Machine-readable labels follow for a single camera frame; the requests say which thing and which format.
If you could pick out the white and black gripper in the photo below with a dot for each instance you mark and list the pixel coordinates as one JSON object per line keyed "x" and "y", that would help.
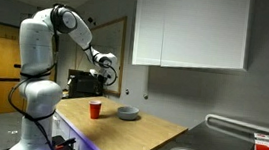
{"x": 96, "y": 72}

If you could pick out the orange plastic cup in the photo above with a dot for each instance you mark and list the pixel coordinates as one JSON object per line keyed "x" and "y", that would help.
{"x": 94, "y": 110}

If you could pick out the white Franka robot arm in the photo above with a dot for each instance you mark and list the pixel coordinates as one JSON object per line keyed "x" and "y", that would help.
{"x": 36, "y": 48}

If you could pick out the grey-white bowl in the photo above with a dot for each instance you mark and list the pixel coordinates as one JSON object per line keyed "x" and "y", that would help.
{"x": 127, "y": 114}

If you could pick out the black countertop appliance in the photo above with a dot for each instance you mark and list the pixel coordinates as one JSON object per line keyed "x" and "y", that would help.
{"x": 83, "y": 86}

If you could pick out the wood-framed whiteboard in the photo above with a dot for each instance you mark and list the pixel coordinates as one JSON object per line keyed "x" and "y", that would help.
{"x": 111, "y": 37}

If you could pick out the black clamp with orange part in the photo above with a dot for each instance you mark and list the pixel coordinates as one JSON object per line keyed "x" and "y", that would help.
{"x": 64, "y": 148}

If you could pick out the round metal wall knob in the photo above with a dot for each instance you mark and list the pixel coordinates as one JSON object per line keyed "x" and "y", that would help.
{"x": 145, "y": 96}
{"x": 127, "y": 91}

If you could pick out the small black wall device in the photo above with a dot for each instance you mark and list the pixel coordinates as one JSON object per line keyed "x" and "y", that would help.
{"x": 90, "y": 20}

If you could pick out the wall coat hook rail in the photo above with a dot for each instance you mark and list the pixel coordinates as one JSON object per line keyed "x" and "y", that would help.
{"x": 1, "y": 35}

